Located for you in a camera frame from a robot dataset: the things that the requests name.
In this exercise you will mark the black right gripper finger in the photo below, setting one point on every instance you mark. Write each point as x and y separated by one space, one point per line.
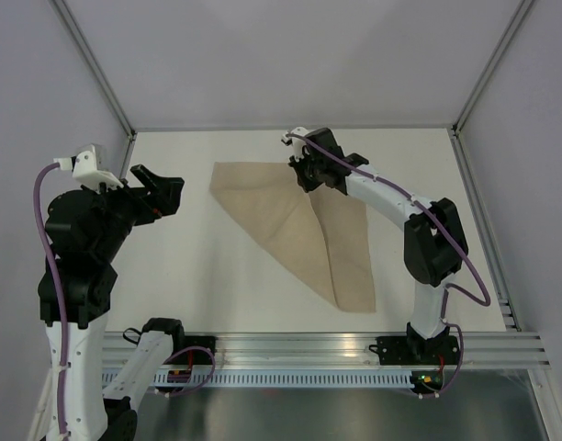
330 179
306 182

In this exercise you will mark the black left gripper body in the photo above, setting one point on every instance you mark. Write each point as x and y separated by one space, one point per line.
125 206

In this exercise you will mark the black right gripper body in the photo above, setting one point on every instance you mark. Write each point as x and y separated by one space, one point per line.
309 163

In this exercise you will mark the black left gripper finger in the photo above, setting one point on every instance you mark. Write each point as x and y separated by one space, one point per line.
166 196
150 183

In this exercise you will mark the beige cloth napkin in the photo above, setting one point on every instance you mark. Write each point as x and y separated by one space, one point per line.
320 237

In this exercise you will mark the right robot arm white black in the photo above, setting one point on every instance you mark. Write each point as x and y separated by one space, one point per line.
434 243

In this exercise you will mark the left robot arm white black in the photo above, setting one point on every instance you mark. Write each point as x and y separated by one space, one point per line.
82 231

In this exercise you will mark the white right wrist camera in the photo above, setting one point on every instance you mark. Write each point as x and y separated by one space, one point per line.
295 140

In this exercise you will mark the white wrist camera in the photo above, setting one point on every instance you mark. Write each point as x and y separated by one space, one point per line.
295 140
89 169

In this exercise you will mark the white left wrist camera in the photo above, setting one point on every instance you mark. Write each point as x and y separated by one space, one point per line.
89 169

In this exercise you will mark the right aluminium frame post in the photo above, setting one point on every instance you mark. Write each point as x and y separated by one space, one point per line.
509 34

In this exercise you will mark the aluminium frame post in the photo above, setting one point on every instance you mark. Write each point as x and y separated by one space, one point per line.
76 34
509 34

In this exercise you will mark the left aluminium frame post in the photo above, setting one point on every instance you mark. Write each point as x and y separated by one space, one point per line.
76 34

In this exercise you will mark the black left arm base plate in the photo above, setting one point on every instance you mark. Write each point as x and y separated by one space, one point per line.
194 351

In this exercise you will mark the white slotted cable duct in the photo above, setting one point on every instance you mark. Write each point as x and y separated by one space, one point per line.
297 379

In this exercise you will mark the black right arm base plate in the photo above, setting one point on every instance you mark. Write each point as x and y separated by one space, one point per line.
400 350

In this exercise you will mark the aluminium front rail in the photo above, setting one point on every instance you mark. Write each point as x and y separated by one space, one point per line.
503 350

